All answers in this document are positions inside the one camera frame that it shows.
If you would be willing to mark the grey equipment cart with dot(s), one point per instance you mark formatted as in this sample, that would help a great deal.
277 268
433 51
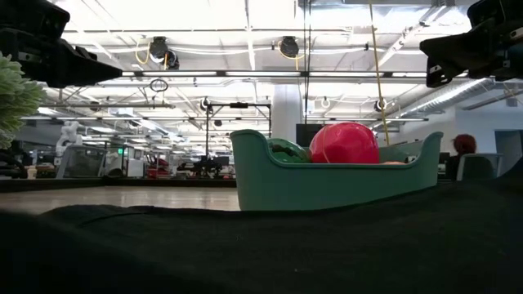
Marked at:
81 161

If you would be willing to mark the black folded cloth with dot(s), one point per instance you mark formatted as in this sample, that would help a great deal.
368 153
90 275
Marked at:
261 253

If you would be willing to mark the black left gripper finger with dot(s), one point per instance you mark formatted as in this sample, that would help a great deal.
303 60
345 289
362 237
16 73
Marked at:
86 71

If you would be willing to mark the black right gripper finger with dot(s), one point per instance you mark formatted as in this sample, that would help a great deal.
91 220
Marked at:
439 72
453 45

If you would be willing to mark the black perforated computer case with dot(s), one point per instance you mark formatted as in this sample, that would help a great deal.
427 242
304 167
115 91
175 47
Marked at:
304 130

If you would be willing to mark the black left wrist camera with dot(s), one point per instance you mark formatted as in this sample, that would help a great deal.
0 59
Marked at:
28 14

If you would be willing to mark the red toy pepper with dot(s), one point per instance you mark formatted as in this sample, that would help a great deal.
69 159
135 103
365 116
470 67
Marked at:
345 143

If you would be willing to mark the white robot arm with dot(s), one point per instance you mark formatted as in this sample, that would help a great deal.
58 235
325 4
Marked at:
67 134

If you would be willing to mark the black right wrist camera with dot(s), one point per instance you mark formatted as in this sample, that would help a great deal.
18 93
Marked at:
498 10

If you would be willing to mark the black metal stand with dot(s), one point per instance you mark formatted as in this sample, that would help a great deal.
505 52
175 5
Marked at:
239 105

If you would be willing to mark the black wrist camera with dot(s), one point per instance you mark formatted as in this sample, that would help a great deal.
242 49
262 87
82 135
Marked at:
28 14
498 10

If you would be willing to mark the green striped toy watermelon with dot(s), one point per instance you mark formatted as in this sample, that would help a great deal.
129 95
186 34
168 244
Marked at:
286 152

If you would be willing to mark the person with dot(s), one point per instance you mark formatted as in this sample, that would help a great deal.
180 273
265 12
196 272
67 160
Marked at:
463 147

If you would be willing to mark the teal plastic container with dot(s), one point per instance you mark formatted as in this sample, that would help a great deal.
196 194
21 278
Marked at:
327 185

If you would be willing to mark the grey chair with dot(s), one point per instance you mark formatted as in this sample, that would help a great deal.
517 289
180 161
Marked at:
482 165

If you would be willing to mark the green artificial plant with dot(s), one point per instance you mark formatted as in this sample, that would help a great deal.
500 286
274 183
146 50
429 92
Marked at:
16 98

